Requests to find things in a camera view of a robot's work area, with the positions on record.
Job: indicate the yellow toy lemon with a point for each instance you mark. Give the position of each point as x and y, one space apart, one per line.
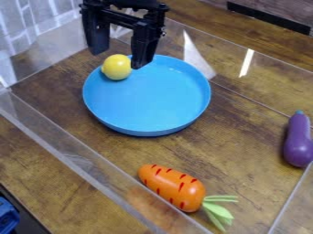
117 67

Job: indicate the blue round plate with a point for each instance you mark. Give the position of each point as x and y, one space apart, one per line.
158 101

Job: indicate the clear acrylic enclosure wall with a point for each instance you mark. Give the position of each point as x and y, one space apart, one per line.
230 149

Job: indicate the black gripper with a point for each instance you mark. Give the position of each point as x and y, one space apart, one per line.
99 13

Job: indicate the blue object at corner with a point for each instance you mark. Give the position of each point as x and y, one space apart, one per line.
10 216

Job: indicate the purple toy eggplant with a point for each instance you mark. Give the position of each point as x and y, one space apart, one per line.
299 144

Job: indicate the orange toy carrot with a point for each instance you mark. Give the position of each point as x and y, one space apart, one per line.
185 192

